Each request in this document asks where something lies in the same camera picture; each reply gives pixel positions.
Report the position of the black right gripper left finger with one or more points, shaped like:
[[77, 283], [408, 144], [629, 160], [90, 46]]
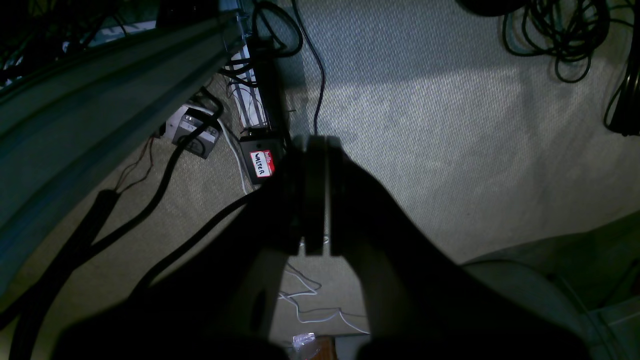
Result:
[[218, 305]]

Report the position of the grey aluminium frame beam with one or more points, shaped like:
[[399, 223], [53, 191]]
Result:
[[65, 127]]

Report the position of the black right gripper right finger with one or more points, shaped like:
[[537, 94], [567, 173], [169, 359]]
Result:
[[420, 304]]

